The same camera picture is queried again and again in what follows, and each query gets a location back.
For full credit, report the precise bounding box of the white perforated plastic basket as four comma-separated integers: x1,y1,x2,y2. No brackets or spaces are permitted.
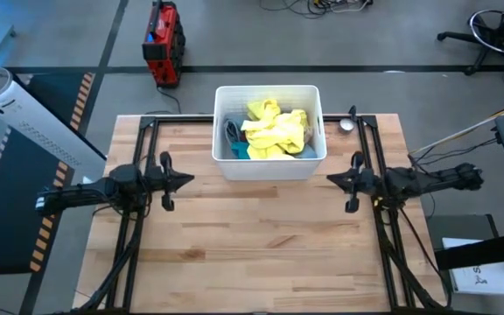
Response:
211,84,328,182

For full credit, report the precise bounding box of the white paper sheet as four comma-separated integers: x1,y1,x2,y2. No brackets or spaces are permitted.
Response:
442,237,504,298

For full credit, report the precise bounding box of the tangle of floor cables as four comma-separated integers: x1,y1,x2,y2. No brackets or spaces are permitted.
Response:
260,0,374,19

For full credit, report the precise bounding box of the white tower air purifier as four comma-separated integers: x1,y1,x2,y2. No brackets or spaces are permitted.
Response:
0,66,107,180

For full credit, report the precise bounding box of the grey-blue garment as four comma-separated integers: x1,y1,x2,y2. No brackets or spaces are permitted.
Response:
221,112,319,161

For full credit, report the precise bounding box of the black office chair base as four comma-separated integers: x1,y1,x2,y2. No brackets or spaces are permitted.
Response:
436,0,504,76

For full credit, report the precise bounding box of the black flat beam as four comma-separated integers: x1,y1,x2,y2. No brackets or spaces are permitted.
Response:
434,229,504,271

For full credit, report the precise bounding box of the black hazard-striped floor mat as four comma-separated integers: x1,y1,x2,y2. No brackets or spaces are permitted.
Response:
0,72,98,277

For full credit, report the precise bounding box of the yellow garment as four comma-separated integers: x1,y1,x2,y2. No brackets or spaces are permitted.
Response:
240,98,311,161

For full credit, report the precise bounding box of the teal garment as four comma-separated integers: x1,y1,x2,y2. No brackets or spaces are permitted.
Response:
230,141,251,160

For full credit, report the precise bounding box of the black power cord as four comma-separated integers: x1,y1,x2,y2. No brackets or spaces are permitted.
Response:
144,86,183,116

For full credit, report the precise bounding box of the white thin rod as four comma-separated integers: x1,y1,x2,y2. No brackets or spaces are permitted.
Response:
409,99,504,157

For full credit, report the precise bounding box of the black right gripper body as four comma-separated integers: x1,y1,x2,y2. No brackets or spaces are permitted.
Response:
346,150,385,214

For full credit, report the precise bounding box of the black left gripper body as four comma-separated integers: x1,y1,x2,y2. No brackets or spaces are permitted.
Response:
144,150,175,212

